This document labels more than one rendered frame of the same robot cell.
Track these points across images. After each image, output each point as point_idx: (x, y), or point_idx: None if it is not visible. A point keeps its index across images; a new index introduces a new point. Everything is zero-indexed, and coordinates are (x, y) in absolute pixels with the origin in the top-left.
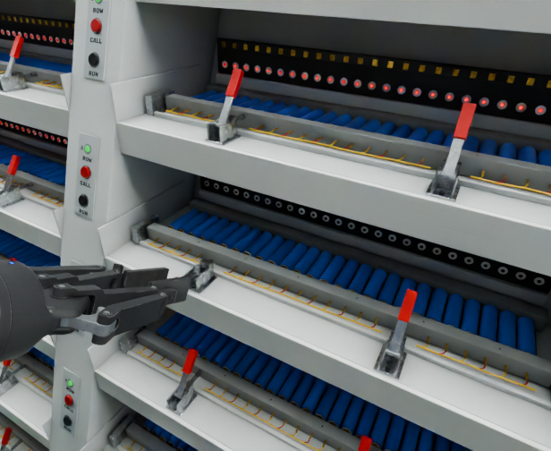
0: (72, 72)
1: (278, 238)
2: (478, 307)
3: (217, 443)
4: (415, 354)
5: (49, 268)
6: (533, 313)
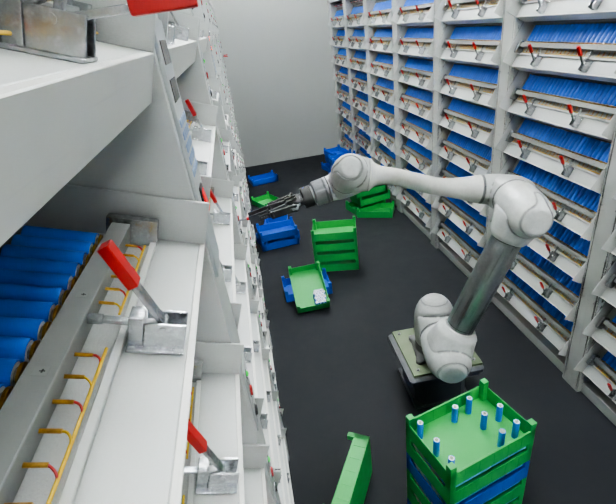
0: (227, 179)
1: None
2: None
3: (250, 263)
4: None
5: (287, 206)
6: None
